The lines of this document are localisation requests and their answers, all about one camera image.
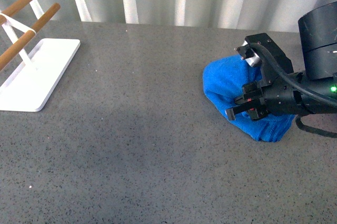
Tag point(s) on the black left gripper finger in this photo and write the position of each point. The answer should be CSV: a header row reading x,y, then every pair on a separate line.
x,y
232,112

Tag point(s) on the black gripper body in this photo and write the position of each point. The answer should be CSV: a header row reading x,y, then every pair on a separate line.
x,y
280,98

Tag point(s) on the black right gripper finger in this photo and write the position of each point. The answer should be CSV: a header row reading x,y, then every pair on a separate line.
x,y
240,100

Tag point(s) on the blue microfiber cloth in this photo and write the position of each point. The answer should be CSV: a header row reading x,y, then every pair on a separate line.
x,y
222,83

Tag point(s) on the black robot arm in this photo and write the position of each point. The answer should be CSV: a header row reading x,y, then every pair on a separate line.
x,y
318,40

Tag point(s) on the white towel rack stand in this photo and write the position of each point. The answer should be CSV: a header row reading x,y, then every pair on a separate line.
x,y
30,85

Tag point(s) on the wooden rack bar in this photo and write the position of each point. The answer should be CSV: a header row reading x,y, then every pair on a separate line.
x,y
14,8
14,49

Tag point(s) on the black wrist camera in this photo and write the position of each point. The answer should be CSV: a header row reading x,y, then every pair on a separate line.
x,y
261,51

